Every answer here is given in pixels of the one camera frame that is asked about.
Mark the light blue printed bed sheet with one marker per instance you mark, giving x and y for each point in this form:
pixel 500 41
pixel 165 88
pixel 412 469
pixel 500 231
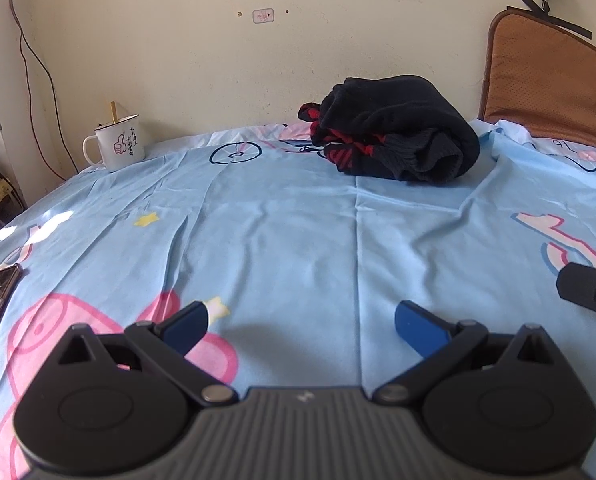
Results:
pixel 288 240

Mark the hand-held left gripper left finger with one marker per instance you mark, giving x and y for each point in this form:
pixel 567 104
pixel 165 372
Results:
pixel 188 323

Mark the black fleece garment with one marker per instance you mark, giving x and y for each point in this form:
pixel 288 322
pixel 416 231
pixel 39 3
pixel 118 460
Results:
pixel 403 110

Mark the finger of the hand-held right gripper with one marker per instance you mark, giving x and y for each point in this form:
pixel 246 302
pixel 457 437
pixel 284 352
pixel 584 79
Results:
pixel 585 285

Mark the red black knit garment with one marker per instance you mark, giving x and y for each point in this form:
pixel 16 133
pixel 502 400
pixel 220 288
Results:
pixel 348 155

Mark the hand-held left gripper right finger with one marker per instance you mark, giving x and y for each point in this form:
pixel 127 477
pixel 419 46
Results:
pixel 418 328

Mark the pink wall sticker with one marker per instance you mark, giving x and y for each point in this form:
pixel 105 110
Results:
pixel 263 16

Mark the white enamel mug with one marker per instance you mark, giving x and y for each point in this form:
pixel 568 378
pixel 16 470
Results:
pixel 120 146

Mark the brown seat cushion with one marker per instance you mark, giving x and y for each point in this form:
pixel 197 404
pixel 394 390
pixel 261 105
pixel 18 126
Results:
pixel 543 80

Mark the wooden stick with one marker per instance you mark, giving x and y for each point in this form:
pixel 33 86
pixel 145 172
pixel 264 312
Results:
pixel 113 112

